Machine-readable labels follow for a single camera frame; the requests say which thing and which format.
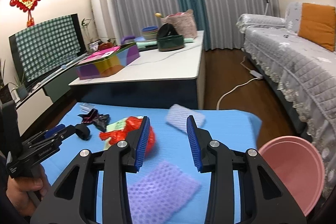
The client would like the black curved plastic piece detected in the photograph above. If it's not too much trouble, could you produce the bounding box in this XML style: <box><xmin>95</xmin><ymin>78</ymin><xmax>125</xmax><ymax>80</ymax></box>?
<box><xmin>75</xmin><ymin>124</ymin><xmax>91</xmax><ymax>140</ymax></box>

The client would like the red plastic bag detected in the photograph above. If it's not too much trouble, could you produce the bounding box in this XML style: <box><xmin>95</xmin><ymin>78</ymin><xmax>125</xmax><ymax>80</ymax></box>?
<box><xmin>99</xmin><ymin>116</ymin><xmax>143</xmax><ymax>140</ymax></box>

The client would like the person's left hand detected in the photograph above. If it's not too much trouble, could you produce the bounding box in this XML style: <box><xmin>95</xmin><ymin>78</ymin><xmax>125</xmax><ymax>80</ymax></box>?
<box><xmin>6</xmin><ymin>164</ymin><xmax>50</xmax><ymax>217</ymax></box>

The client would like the clear plastic tube packaging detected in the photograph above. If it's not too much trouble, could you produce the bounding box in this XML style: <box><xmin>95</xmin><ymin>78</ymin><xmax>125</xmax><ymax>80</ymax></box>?
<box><xmin>79</xmin><ymin>103</ymin><xmax>95</xmax><ymax>113</ymax></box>

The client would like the tv cabinet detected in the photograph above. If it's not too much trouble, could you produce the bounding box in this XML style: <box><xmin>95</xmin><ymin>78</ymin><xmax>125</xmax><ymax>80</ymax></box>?
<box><xmin>17</xmin><ymin>53</ymin><xmax>87</xmax><ymax>135</ymax></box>

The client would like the black crumpled wrapper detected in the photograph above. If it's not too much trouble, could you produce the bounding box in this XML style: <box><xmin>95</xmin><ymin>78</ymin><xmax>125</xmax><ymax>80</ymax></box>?
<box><xmin>92</xmin><ymin>114</ymin><xmax>110</xmax><ymax>132</ymax></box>

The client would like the green snack wrapper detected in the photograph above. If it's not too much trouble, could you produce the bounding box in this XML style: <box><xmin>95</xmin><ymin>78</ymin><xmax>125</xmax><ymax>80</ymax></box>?
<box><xmin>102</xmin><ymin>118</ymin><xmax>126</xmax><ymax>150</ymax></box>

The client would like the pink plastic basin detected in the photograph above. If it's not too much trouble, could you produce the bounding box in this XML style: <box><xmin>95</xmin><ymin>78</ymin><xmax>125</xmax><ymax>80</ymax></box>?
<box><xmin>259</xmin><ymin>136</ymin><xmax>325</xmax><ymax>216</ymax></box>

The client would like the colourful rectangular tin box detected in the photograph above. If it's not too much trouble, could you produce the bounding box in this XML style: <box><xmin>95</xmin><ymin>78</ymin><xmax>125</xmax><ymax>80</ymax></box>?
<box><xmin>75</xmin><ymin>42</ymin><xmax>140</xmax><ymax>80</ymax></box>

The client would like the large purple foam net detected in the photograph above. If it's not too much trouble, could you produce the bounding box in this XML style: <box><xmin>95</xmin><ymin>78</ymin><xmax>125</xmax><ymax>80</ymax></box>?
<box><xmin>127</xmin><ymin>161</ymin><xmax>201</xmax><ymax>223</ymax></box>

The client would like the television with checked cloth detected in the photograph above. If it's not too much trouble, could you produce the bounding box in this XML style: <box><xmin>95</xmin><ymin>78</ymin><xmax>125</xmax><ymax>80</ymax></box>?
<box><xmin>9</xmin><ymin>14</ymin><xmax>86</xmax><ymax>86</ymax></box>

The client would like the brown teapot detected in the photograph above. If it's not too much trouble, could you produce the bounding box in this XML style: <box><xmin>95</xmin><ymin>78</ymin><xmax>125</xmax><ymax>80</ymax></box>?
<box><xmin>98</xmin><ymin>41</ymin><xmax>115</xmax><ymax>51</ymax></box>

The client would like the potted bamboo plant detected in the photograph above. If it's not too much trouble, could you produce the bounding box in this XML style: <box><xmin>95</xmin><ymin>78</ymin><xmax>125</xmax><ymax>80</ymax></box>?
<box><xmin>80</xmin><ymin>18</ymin><xmax>96</xmax><ymax>44</ymax></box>

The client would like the small white foam net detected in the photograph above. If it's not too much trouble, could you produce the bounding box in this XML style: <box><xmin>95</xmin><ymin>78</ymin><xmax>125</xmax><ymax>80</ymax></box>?
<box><xmin>166</xmin><ymin>104</ymin><xmax>206</xmax><ymax>133</ymax></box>

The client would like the white top coffee table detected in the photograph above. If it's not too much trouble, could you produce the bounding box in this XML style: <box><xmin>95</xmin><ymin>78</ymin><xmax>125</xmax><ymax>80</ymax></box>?
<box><xmin>69</xmin><ymin>31</ymin><xmax>206</xmax><ymax>110</ymax></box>

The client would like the stack of coloured bowls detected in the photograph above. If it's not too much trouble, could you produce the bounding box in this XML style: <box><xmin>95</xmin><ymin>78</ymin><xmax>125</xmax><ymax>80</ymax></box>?
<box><xmin>142</xmin><ymin>26</ymin><xmax>158</xmax><ymax>40</ymax></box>

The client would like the grey covered sofa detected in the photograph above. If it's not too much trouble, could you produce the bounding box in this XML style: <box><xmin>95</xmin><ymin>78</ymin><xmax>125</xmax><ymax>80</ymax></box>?
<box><xmin>236</xmin><ymin>2</ymin><xmax>335</xmax><ymax>198</ymax></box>

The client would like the dark green round box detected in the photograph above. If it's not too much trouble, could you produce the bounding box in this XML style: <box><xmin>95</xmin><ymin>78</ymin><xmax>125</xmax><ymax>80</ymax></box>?
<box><xmin>157</xmin><ymin>35</ymin><xmax>185</xmax><ymax>52</ymax></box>

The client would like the white standing air conditioner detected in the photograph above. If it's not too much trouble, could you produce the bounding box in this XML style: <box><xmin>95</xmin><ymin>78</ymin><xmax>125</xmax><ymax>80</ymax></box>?
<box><xmin>91</xmin><ymin>0</ymin><xmax>120</xmax><ymax>43</ymax></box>

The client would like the pink fabric basket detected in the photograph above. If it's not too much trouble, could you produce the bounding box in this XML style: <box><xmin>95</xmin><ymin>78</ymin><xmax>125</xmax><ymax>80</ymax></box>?
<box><xmin>161</xmin><ymin>9</ymin><xmax>198</xmax><ymax>39</ymax></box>

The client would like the orange cushion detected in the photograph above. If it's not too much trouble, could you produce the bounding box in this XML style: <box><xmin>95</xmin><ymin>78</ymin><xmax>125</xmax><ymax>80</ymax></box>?
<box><xmin>298</xmin><ymin>3</ymin><xmax>335</xmax><ymax>52</ymax></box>

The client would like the white power strip cable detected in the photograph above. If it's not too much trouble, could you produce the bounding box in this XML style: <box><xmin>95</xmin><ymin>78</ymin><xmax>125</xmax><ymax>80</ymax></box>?
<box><xmin>216</xmin><ymin>56</ymin><xmax>264</xmax><ymax>111</ymax></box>

